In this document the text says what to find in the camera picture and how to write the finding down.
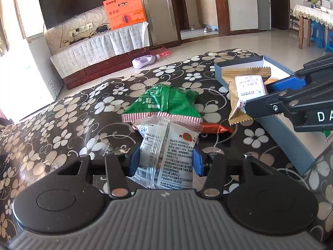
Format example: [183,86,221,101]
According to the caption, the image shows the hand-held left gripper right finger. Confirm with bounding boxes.
[193,148,283,198]

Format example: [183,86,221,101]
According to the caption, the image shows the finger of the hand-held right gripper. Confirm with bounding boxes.
[245,81,333,118]
[265,55,333,95]

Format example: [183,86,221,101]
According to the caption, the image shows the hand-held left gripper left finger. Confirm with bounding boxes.
[56,144,141,199]

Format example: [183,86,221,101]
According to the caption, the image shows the tan snack packet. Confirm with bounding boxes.
[221,66,272,125]

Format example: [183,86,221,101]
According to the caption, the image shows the white snack packet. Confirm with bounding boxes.
[130,116,204,190]

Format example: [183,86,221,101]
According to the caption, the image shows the orange-red snack packet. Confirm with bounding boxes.
[201,122,235,135]

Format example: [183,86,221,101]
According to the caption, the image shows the blue cardboard box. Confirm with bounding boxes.
[214,55,324,177]

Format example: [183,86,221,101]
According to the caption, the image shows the wooden dining table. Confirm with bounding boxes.
[293,4,333,50]

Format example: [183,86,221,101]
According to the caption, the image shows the blue plastic stool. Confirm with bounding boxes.
[310,22,329,48]
[325,31,333,53]

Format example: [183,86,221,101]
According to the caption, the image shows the black floral tablecloth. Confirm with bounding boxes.
[0,48,333,250]

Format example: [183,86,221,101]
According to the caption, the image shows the white lace tablecloth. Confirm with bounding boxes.
[293,4,333,30]

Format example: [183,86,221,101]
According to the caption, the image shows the grey refrigerator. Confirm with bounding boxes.
[255,0,272,31]

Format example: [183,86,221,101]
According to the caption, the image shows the dark wooden tv cabinet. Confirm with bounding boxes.
[61,45,167,91]

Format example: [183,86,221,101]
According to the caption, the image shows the purple plastic bottle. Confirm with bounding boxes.
[132,54,161,69]

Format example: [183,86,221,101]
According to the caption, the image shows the wooden kitchen cabinet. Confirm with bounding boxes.
[195,0,218,29]

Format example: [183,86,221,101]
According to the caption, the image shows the pink floor scale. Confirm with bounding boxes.
[149,45,172,58]

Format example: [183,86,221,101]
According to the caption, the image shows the white patterned cabinet cover cloth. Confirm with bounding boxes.
[50,22,151,77]

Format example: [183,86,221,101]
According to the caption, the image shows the white chest freezer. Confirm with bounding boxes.
[10,32,64,121]

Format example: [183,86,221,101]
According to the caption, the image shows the dark wooden door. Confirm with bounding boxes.
[168,0,190,31]

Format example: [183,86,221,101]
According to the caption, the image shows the orange gift box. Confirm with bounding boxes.
[103,0,147,30]

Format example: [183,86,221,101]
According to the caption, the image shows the black flat television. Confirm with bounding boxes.
[39,0,142,30]

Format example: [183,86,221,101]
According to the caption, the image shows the white wall power outlet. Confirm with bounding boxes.
[70,22,94,37]

